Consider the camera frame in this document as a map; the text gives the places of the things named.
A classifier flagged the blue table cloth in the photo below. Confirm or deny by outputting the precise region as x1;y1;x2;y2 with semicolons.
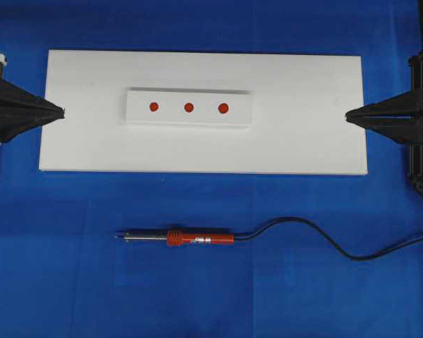
0;1;423;337

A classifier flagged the left red dot mark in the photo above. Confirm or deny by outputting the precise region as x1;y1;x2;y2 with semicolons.
149;102;159;112

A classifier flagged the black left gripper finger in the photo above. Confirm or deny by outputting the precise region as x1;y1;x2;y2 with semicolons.
0;111;64;143
0;78;64;114

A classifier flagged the right red dot mark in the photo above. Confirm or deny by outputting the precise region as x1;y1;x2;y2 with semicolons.
218;103;229;114

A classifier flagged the small white marked plate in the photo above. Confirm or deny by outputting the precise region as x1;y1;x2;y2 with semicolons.
125;87;252;128

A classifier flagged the large white foam board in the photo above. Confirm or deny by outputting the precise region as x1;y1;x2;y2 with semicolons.
39;50;368;175

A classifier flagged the red dot mark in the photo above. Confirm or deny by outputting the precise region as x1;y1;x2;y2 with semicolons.
218;103;229;114
184;103;194;113
149;102;159;112

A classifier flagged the black soldering iron cable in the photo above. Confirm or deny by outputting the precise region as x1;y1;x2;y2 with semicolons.
235;217;423;262

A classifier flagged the middle red dot mark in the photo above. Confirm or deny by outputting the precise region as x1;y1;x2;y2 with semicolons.
184;103;194;113

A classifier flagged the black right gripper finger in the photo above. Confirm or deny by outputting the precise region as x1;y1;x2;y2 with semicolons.
346;117;423;145
345;88;423;118

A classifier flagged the red handled soldering iron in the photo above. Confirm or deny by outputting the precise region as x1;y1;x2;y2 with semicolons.
114;230;235;246

